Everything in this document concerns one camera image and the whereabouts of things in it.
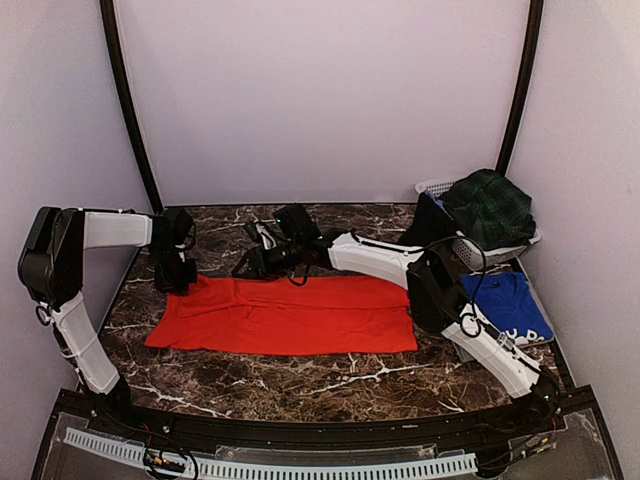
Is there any black garment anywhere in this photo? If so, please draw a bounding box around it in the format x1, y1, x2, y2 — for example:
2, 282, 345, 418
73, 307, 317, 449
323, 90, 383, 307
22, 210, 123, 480
398, 192, 457, 246

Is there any black frame post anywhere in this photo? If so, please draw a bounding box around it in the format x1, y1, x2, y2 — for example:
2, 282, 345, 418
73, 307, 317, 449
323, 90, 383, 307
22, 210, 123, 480
99, 0, 164, 213
495, 0, 544, 176

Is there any blue printed t-shirt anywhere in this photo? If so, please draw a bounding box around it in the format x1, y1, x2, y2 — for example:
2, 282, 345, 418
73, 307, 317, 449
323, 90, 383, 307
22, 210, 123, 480
459, 272, 555, 349

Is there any red t-shirt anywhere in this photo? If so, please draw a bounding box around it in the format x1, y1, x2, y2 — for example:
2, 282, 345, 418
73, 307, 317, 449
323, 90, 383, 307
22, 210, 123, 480
145, 276, 418, 356

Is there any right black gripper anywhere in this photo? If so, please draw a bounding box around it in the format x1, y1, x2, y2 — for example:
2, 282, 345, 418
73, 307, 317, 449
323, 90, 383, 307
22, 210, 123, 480
237, 237, 304, 280

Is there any grey folded garment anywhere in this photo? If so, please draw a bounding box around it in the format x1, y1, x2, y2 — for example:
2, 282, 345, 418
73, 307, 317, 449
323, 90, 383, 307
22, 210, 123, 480
452, 272, 557, 362

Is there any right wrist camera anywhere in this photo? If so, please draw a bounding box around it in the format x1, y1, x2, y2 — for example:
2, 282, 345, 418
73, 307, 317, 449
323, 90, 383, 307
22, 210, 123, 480
274, 203, 321, 244

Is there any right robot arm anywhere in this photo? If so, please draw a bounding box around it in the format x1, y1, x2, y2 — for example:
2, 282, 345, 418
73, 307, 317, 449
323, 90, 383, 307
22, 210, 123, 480
232, 231, 559, 434

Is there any white laundry basket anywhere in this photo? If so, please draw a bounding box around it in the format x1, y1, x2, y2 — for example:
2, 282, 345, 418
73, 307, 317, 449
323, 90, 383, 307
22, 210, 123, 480
415, 169, 542, 271

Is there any right black frame post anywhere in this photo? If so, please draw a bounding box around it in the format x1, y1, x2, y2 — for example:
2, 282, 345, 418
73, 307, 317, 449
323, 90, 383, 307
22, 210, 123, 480
495, 0, 544, 176

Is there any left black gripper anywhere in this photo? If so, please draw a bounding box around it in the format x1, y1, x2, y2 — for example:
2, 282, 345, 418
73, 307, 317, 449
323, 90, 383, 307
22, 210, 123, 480
149, 245, 197, 295

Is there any dark green plaid garment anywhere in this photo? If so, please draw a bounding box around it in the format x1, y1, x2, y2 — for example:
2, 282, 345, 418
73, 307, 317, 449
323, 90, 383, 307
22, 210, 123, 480
439, 169, 536, 251

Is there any white slotted cable duct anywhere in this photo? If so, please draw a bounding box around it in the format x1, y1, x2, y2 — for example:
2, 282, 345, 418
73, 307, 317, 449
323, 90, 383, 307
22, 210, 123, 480
63, 427, 478, 479

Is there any black front rail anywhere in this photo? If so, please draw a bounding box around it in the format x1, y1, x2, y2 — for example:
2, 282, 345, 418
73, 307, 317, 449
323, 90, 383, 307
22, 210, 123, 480
69, 397, 554, 452

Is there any left black frame post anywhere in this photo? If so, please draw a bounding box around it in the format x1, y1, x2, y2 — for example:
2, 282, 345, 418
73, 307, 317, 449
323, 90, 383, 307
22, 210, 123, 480
99, 0, 164, 213

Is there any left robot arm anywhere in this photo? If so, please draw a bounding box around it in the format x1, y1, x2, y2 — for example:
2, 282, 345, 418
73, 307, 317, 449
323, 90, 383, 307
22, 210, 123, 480
17, 206, 198, 395

